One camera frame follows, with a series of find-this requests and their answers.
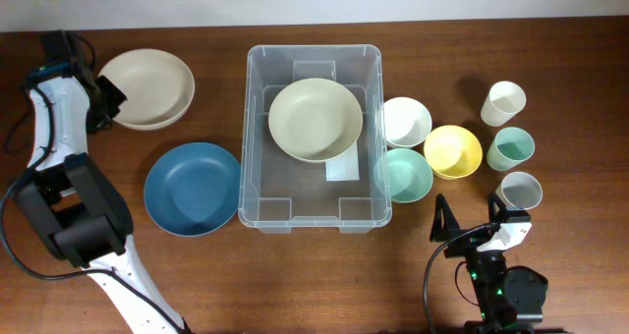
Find cream white cup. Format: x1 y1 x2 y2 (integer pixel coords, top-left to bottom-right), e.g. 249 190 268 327
481 81 527 127

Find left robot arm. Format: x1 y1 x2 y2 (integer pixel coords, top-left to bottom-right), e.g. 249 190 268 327
2 29 190 333

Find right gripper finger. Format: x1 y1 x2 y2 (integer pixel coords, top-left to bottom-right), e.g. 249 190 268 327
488 192 506 223
429 194 461 242

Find white bowl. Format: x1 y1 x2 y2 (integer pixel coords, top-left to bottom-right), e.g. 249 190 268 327
383 97 432 148

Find mint green bowl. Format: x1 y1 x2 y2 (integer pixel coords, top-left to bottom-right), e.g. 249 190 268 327
373 148 433 203

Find clear plastic storage container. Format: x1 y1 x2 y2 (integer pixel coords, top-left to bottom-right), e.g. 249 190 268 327
238 44 392 233

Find light grey cup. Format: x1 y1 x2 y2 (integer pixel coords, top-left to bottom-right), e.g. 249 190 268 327
495 172 543 210

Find dark blue plate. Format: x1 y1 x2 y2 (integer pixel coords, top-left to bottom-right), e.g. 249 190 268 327
143 142 241 237

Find yellow bowl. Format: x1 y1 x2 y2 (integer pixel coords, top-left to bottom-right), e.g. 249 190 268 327
424 125 484 180

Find white label in container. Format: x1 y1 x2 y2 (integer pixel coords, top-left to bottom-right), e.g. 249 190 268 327
325 142 360 182

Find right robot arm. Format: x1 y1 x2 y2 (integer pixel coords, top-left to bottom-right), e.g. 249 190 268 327
423 193 548 333

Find mint green cup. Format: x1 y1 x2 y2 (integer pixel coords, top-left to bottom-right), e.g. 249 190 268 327
486 127 535 171

